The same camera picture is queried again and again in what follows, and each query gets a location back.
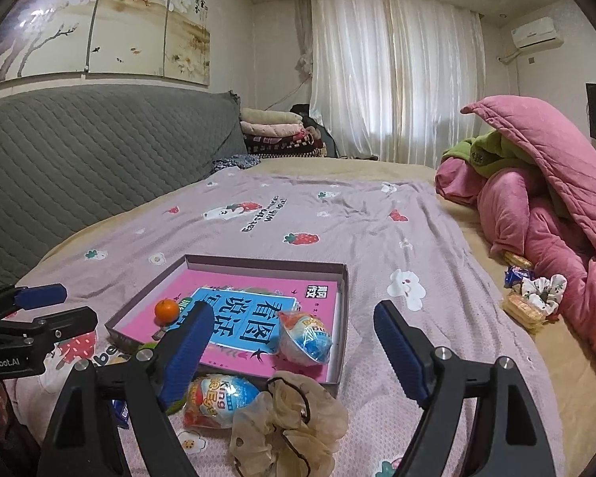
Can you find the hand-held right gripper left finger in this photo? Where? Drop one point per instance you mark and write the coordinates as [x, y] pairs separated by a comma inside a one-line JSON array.
[[188, 353]]

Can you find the small orange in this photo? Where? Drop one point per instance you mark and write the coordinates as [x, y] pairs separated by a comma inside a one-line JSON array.
[[165, 310]]

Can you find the black cloth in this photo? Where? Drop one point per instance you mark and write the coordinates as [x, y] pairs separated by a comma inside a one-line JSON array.
[[303, 110]]

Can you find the shallow grey cardboard box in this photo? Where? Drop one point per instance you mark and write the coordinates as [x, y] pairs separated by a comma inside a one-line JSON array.
[[268, 261]]

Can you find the white air conditioner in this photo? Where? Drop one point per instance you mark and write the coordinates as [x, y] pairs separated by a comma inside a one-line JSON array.
[[536, 34]]

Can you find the beige side drape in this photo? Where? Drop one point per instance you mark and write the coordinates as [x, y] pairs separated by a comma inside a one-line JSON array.
[[303, 30]]

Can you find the pink and blue book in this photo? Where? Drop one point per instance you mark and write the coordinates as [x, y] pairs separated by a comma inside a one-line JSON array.
[[238, 283]]

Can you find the cream folded blanket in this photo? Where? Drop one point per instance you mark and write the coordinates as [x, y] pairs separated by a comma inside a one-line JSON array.
[[270, 115]]

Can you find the green blanket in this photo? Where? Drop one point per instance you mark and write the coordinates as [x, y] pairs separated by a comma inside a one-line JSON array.
[[491, 151]]

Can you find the lilac strawberry printed blanket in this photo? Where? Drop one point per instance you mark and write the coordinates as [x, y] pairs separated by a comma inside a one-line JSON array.
[[328, 218]]

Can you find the blue snack packet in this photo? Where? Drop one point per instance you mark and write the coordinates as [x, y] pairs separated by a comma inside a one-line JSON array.
[[121, 412]]

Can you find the pink quilt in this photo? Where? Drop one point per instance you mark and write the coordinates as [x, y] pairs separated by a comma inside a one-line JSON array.
[[566, 169]]

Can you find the red patterned folded blanket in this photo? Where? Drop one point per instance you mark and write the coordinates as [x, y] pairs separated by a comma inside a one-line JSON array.
[[283, 145]]

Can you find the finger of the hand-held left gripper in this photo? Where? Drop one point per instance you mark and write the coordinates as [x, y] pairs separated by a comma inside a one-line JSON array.
[[54, 325], [42, 296]]

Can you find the dark floral cloth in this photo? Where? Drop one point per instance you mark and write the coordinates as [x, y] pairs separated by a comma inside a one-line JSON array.
[[233, 163]]

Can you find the white floral scrunchie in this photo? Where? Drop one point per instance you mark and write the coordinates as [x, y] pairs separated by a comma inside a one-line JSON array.
[[544, 290]]

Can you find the blossom tree wall painting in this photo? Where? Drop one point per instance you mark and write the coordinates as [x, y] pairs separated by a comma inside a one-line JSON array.
[[129, 20]]

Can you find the small blue candy packet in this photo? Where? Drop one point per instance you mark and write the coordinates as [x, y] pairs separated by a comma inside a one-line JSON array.
[[519, 276]]

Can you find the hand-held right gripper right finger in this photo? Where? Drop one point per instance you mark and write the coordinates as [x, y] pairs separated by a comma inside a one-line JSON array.
[[400, 353]]

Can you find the egg toy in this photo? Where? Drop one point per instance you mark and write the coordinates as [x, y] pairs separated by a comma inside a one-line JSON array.
[[305, 338], [218, 400]]

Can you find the grey quilted headboard cover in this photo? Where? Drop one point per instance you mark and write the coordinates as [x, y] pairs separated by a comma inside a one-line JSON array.
[[79, 159]]

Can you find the pink folded blanket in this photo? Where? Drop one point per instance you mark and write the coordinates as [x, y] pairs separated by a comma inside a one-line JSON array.
[[270, 129]]

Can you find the beige sheer scrunchie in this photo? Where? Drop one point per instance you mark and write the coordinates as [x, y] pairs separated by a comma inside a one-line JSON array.
[[285, 422]]

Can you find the white sheer curtain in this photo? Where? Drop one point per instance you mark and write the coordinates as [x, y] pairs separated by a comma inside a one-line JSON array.
[[397, 74]]

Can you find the bed with tan sheet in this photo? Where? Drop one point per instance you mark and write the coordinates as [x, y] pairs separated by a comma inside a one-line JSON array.
[[576, 382]]

